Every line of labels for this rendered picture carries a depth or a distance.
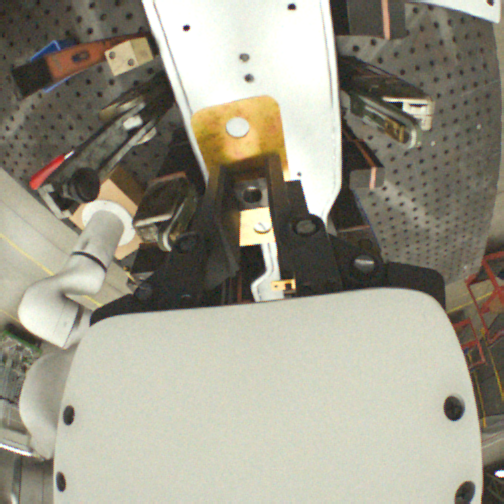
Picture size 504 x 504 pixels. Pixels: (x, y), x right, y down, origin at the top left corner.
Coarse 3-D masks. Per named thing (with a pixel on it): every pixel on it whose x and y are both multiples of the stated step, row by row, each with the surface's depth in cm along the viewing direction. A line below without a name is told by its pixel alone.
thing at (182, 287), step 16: (176, 240) 9; (192, 240) 9; (176, 256) 8; (192, 256) 8; (176, 272) 8; (192, 272) 8; (176, 288) 7; (192, 288) 7; (224, 288) 10; (160, 304) 7; (176, 304) 7; (192, 304) 7; (208, 304) 9; (224, 304) 10
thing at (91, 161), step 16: (128, 112) 24; (112, 128) 22; (144, 128) 27; (96, 144) 20; (112, 144) 24; (128, 144) 25; (64, 160) 19; (80, 160) 19; (96, 160) 22; (112, 160) 23; (48, 176) 17; (64, 176) 17; (80, 176) 16; (96, 176) 18; (48, 192) 16; (64, 192) 17; (80, 192) 16; (96, 192) 18; (64, 208) 18
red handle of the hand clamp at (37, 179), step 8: (128, 120) 26; (136, 120) 26; (128, 128) 26; (136, 128) 27; (80, 144) 25; (72, 152) 24; (56, 160) 23; (48, 168) 23; (32, 176) 23; (40, 176) 23; (32, 184) 23; (40, 184) 23
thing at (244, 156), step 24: (264, 96) 9; (192, 120) 10; (216, 120) 10; (264, 120) 10; (216, 144) 11; (240, 144) 11; (264, 144) 11; (240, 168) 12; (264, 168) 12; (288, 168) 12; (240, 192) 12; (264, 192) 12; (264, 216) 14; (240, 240) 15; (264, 240) 15
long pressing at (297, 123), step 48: (144, 0) 19; (192, 0) 20; (240, 0) 21; (288, 0) 20; (192, 48) 25; (240, 48) 26; (288, 48) 25; (192, 96) 30; (240, 96) 31; (288, 96) 31; (336, 96) 30; (192, 144) 36; (288, 144) 36; (336, 144) 36; (336, 192) 43
